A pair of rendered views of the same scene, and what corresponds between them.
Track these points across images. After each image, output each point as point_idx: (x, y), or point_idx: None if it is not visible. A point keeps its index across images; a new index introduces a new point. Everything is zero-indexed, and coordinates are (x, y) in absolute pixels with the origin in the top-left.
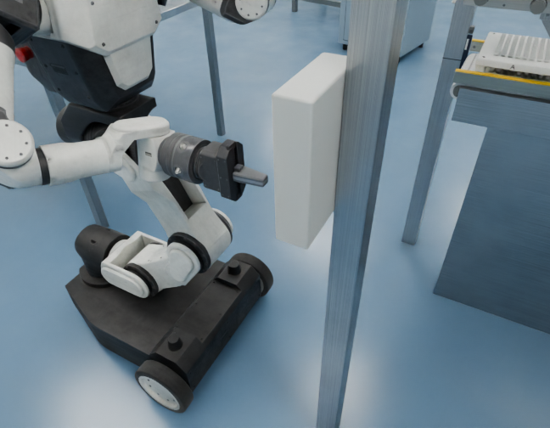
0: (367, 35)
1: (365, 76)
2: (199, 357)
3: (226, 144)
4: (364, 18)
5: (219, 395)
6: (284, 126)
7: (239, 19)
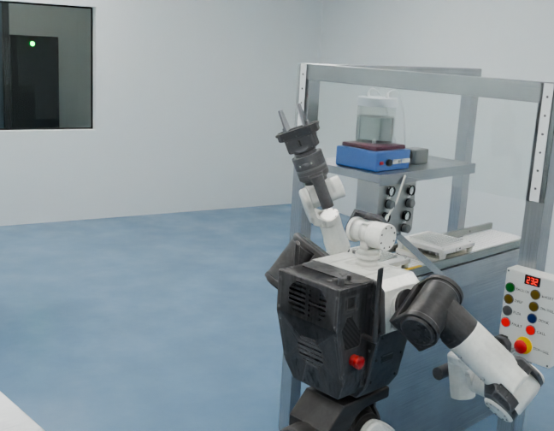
0: (542, 250)
1: (540, 268)
2: None
3: (503, 337)
4: (542, 244)
5: None
6: None
7: None
